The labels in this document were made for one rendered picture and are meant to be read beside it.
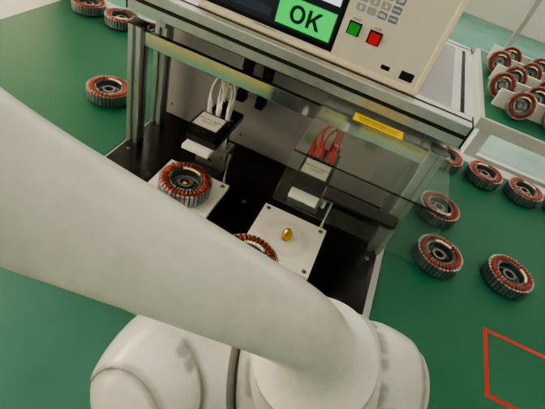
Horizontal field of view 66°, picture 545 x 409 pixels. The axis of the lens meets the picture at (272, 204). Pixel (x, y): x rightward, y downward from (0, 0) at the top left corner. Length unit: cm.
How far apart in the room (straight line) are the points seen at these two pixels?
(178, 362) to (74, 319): 128
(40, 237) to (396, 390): 29
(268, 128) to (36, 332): 104
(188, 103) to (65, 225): 97
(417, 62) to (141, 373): 64
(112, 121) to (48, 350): 81
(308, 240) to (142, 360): 59
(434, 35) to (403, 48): 5
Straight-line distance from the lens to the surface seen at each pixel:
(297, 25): 81
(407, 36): 77
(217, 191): 93
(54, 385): 155
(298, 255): 86
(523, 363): 104
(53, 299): 169
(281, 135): 105
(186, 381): 38
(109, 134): 111
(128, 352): 38
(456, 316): 100
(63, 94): 125
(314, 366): 28
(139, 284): 19
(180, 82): 111
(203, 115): 91
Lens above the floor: 142
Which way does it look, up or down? 42 degrees down
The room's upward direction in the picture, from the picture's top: 20 degrees clockwise
